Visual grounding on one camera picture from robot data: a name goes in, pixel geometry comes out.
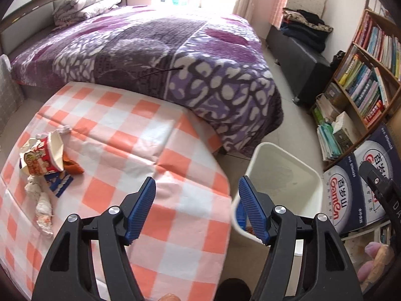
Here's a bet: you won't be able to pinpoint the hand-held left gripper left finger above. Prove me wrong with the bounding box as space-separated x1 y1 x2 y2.
31 177 156 301

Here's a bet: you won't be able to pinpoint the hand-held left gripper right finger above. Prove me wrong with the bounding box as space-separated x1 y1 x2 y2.
238 176 364 301

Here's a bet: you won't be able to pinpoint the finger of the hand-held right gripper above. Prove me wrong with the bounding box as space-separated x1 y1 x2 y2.
359 161 392 201

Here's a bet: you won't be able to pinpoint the white plastic waste bin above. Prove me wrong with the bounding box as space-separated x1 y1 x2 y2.
231 142 324 258

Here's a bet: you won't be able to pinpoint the orange peel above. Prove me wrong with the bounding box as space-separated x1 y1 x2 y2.
63 154 85 175

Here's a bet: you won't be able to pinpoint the person's right hand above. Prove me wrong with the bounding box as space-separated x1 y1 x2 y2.
357 241 397 292

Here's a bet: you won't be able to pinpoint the blue printed cardboard box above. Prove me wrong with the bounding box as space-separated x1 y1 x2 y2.
323 154 368 236
354 122 401 226

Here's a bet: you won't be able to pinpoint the pile of booklets and boxes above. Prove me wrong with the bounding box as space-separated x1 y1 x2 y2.
313 94 361 164

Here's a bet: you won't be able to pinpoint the orange checkered tablecloth table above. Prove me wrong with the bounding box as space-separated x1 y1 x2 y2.
0 82 232 301

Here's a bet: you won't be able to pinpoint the blue snack wrapper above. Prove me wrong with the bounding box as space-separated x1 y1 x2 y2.
44 172 74 198

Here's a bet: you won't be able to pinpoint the row of upright books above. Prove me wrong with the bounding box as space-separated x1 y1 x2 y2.
354 16 401 80
335 45 389 125

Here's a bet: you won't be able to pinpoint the crumpled white tissue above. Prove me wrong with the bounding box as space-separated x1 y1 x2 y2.
35 191 55 236
25 174 43 200

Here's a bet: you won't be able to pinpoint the crushed instant noodle cup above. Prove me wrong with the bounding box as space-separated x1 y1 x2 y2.
19 130 66 176

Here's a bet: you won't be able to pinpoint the black handbag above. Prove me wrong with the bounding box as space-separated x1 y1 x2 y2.
329 50 346 70

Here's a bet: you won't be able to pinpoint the wooden bookshelf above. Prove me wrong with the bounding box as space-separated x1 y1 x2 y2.
310 6 401 170

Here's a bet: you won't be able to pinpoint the black storage bench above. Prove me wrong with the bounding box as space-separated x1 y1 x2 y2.
266 25 333 104

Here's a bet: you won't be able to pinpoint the bed with purple blanket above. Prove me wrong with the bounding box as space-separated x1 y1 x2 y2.
9 5 284 157

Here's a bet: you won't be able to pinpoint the pile of dark clothes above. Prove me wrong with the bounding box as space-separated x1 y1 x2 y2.
280 8 334 52

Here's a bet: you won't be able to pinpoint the white drawer chest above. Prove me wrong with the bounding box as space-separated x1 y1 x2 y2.
276 0 328 29

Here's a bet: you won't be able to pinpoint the pink checkered cloth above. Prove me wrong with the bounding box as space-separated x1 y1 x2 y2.
271 0 290 27

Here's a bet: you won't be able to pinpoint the folded floral quilts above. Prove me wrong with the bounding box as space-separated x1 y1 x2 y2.
53 0 123 27

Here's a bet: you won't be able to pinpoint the grey padded headboard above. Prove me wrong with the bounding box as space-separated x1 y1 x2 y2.
0 0 96 54

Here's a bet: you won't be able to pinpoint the thin black cord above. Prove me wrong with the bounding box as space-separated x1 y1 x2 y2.
138 67 184 79

